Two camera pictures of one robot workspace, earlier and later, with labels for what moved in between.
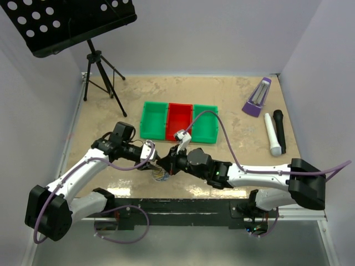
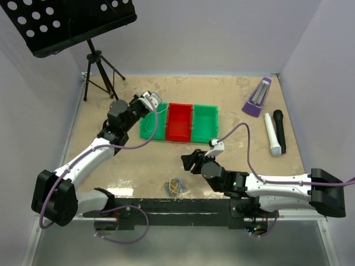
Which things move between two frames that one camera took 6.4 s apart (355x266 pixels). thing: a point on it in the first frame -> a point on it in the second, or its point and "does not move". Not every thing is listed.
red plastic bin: x=179 y=117 does not move
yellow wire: x=158 y=173 -> x=173 y=186
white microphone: x=275 y=149 does not move
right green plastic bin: x=205 y=127 does not move
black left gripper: x=147 y=166 -> x=135 y=100
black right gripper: x=169 y=163 -> x=197 y=158
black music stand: x=48 y=26 does not move
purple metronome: x=258 y=99 does not move
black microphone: x=280 y=128 does not move
